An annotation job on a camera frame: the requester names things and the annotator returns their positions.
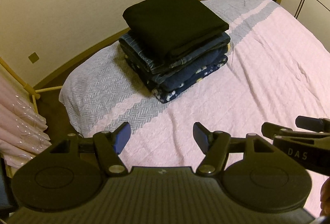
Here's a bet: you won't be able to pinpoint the pink grey bed cover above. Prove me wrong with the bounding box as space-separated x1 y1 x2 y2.
59 0 329 168

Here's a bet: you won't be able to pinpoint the patterned navy folded garment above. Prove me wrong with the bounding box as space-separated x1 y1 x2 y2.
152 55 228 104

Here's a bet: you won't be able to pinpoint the person's right hand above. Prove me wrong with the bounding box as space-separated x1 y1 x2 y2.
320 178 330 216

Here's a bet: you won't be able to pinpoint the black pants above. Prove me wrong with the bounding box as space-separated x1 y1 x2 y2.
123 0 229 59

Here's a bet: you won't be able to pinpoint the pink patterned curtain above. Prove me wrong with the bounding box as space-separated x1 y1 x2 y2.
0 68 51 169

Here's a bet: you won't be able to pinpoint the wooden drying rack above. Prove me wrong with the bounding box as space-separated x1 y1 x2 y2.
0 58 62 113

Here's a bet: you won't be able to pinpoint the folded dark jeans stack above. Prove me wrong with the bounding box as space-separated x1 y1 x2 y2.
119 32 230 85

